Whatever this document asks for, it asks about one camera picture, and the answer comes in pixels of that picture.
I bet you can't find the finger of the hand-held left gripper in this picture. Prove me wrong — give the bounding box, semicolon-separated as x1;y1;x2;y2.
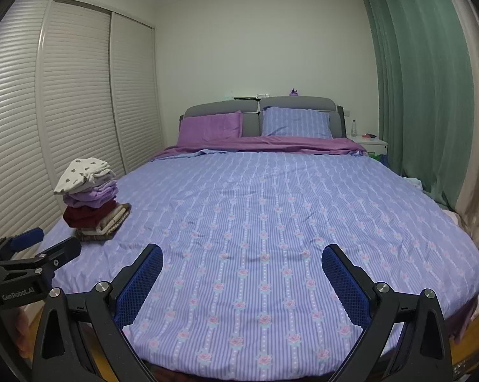
34;237;82;283
0;227;45;254

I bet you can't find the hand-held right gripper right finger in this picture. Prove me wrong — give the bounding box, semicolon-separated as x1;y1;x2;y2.
321;244;457;382

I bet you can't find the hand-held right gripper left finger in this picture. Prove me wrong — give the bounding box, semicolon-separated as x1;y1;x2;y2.
32;244;164;382

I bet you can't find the cream patterned polo shirt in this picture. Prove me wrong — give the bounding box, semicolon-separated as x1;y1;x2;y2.
54;158;111;195

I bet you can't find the brown plaid folded garment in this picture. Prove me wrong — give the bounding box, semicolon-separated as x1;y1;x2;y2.
75;226;123;242

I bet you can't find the dark red folded garment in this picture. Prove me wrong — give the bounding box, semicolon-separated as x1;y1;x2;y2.
63;200;119;230

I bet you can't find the beige folded garment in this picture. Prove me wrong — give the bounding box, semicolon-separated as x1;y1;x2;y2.
84;203;132;235

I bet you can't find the lavender folded garment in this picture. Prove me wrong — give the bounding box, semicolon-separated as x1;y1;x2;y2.
63;179;120;210

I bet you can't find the white folded garment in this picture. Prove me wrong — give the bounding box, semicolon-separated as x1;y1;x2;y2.
86;168;117;188

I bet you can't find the blue striped floral duvet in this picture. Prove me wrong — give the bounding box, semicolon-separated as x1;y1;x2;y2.
36;149;479;378

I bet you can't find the white louvred wardrobe door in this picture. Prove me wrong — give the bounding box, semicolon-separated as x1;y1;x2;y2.
36;1;126;192
0;0;63;249
109;11;165;173

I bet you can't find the white nightstand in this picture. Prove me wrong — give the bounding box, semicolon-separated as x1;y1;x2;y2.
350;134;388;157

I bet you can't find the purple bed sheet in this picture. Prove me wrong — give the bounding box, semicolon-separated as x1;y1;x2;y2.
151;135;368;162

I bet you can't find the blue striped pillow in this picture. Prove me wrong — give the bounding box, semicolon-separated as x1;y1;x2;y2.
261;107;333;139

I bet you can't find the purple pillow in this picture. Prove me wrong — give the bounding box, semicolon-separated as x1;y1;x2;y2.
178;111;243;146

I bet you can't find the grey bed headboard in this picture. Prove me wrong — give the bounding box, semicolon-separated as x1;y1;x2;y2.
179;95;346;139

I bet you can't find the beige curtain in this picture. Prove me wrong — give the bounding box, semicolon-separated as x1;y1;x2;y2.
439;0;479;255

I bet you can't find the green curtain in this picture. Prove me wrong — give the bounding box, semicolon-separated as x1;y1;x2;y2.
360;0;476;208

